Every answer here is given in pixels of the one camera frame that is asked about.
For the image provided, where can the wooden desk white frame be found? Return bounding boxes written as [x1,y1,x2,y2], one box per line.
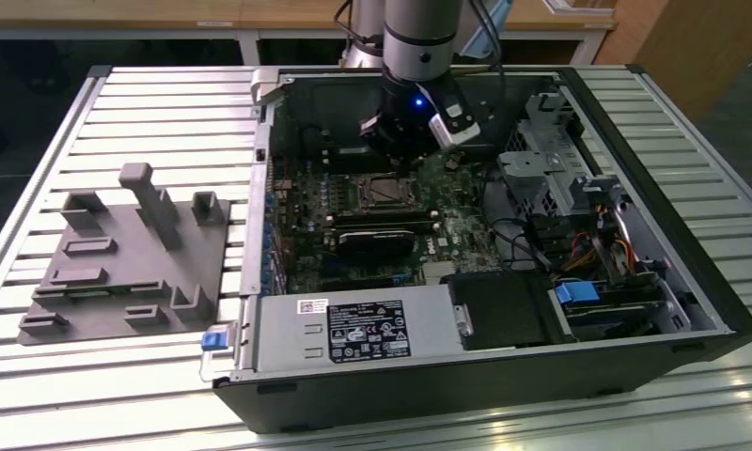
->
[0,0,619,67]

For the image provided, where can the RAM slot black clips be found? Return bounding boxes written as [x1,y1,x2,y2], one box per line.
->
[331,211,433,220]
[332,220,436,228]

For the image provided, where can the black connector bundle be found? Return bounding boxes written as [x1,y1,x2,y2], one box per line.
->
[524,213,578,272]

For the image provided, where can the silver CPU chip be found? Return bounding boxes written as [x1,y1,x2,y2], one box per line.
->
[365,178,408,201]

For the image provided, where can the wooden cabinet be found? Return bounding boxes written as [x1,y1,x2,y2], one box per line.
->
[595,0,752,118]

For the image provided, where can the hard disk in blue carrier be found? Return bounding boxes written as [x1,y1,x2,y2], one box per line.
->
[554,280,666,342]

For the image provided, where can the black plastic shroud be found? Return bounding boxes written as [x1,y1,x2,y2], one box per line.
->
[444,271,572,351]

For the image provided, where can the RAM slot white clips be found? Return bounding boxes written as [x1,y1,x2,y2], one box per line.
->
[332,215,435,225]

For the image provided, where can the silver finned heatsink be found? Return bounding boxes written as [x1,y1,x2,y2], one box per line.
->
[423,262,459,286]

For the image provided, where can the perforated metal drive cage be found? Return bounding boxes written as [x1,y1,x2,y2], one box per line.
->
[493,91,603,217]

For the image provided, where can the grey parts rack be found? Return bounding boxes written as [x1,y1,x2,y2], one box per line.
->
[14,162,233,347]

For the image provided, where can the black open PC case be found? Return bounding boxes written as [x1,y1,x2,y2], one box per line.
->
[209,63,752,436]

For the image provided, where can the silver power supply unit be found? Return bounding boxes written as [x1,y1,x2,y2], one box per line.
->
[249,284,471,372]

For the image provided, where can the orange yellow wire bundle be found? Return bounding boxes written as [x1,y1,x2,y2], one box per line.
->
[563,232,638,278]

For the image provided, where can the black graphics card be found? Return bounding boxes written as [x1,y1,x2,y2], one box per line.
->
[335,227,419,258]

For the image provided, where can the green motherboard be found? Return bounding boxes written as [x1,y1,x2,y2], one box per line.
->
[268,149,515,292]

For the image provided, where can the metal socket cover frame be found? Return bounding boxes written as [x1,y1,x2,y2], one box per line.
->
[356,173,423,210]

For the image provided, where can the black data cable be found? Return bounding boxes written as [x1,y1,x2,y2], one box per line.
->
[488,217,544,272]

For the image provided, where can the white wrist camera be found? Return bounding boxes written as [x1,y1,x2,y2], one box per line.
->
[427,91,483,151]

